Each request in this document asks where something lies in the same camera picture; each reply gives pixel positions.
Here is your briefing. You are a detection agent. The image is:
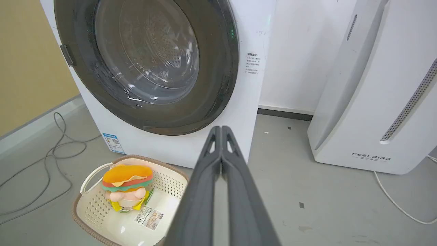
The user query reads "white paper product tag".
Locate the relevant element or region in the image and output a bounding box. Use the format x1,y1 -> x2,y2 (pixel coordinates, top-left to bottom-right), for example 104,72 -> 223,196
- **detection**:
134,206 -> 164,231

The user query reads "grey power cable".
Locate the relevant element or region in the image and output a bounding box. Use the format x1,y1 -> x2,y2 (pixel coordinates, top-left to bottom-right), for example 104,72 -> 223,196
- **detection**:
0,112 -> 101,225

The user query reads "white FEELBIRD air purifier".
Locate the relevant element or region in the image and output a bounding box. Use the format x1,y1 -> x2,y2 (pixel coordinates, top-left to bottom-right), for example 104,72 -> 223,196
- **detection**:
307,0 -> 437,175

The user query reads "white front-load washing machine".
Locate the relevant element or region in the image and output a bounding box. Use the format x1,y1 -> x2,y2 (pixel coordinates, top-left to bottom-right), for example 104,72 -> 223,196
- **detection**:
40,0 -> 277,169

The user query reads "blue energy label sticker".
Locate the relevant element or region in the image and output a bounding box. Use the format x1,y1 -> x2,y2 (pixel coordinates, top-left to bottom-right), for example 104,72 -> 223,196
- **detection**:
102,133 -> 125,154

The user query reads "white power cable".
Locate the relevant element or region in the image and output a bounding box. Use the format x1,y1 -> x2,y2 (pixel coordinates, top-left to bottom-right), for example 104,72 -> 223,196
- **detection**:
374,154 -> 437,225

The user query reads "burger hat plush doll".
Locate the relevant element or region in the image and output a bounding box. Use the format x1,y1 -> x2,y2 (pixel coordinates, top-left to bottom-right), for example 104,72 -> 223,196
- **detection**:
102,165 -> 154,213

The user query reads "dark round washing machine door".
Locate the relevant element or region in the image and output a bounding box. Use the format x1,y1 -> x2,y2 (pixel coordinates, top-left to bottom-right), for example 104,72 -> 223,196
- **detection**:
54,0 -> 239,136

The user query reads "white perforated laundry basket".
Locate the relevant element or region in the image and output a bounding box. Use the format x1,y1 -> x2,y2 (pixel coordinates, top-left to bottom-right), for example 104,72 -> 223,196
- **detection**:
72,155 -> 189,246

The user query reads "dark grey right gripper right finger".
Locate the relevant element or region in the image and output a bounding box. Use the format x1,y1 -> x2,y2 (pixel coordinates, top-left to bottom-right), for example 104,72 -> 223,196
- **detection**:
221,126 -> 282,246

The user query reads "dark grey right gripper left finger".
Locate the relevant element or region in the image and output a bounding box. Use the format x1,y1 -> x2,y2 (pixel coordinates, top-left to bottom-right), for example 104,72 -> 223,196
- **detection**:
163,126 -> 222,246

